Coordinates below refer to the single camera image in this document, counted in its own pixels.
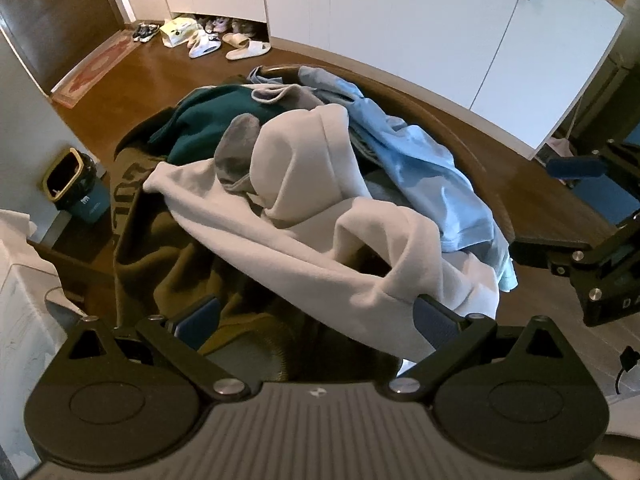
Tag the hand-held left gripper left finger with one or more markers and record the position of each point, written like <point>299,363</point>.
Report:
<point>197,322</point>

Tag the black and white sneakers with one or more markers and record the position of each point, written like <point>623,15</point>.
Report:
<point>146,32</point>

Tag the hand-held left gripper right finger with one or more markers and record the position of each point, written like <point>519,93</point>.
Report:
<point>434,322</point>

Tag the white hoodie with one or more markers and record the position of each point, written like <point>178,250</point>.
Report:
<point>310,170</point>

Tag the patterned red doormat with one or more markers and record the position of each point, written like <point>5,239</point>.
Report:
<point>95,67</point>

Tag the dark brown door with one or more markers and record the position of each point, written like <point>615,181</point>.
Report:
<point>50,15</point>

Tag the white wardrobe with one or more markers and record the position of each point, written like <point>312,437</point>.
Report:
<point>400,35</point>

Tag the olive printed sweatshirt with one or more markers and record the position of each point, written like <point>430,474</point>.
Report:
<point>150,240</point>

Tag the black trash bin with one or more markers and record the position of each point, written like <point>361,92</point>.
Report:
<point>85,200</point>

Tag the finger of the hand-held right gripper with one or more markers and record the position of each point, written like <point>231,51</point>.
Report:
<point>550,252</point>
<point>575,167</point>

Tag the pink cloth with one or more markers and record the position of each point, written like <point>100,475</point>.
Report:
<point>557,149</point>

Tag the grey garment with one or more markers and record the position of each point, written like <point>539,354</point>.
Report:
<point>237,150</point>

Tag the pale yellow bag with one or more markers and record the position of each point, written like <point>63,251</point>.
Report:
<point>177,32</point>

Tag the green sweater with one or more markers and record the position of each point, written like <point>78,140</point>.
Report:
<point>210,120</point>

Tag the pale beige garment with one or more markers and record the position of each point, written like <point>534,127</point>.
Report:
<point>295,95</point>

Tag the light blue t-shirt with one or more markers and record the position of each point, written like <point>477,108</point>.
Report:
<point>415,160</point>

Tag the blue box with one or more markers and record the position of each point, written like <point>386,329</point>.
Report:
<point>597,202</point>

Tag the white plastic box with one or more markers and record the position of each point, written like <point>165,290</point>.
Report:
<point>25,320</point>

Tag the beige slipper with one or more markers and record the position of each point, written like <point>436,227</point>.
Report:
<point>235,39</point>
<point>247,51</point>

